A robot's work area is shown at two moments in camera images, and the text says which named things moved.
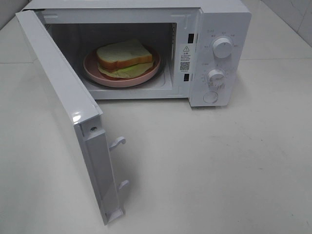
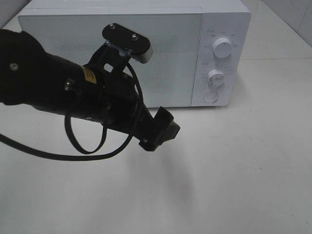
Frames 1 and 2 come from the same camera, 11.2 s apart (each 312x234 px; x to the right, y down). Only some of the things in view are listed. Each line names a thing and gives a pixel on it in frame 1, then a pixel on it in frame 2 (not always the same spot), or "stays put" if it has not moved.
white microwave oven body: x=138 y=49 stays put
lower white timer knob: x=216 y=78 stays put
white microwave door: x=84 y=112 → x=167 y=81
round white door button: x=210 y=97 stays put
